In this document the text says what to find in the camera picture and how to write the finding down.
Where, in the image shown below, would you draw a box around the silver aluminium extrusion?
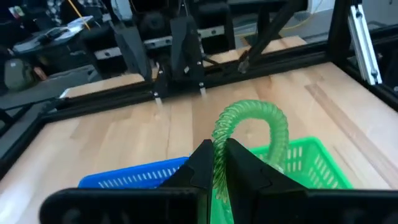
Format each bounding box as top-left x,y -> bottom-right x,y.
347,2 -> 383,86

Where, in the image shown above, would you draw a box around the blue plastic basket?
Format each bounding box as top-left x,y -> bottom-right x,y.
77,156 -> 190,190

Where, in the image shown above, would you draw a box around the yellow cable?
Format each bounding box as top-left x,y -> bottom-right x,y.
67,0 -> 91,31
279,11 -> 332,32

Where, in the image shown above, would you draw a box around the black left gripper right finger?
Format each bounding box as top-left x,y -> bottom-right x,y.
225,138 -> 398,224

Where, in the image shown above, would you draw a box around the white cardboard box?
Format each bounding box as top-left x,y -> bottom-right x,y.
307,0 -> 335,15

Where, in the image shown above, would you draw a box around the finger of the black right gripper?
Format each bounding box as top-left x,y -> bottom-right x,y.
169,15 -> 206,83
113,24 -> 153,83

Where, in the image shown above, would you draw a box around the white power strip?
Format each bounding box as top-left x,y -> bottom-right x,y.
12,15 -> 95,52

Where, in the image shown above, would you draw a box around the person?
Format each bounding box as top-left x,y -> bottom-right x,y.
45,0 -> 106,24

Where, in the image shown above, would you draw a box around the green plastic basket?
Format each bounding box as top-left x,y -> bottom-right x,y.
211,136 -> 354,224

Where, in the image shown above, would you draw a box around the black aluminium table frame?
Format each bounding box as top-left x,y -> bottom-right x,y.
0,0 -> 398,181

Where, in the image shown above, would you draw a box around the grey-green bag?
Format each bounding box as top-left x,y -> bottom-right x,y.
2,58 -> 37,91

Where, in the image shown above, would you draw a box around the green spring keychain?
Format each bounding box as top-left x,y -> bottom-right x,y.
211,99 -> 290,203

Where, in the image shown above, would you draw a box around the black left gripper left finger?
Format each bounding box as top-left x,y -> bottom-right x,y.
39,138 -> 215,224

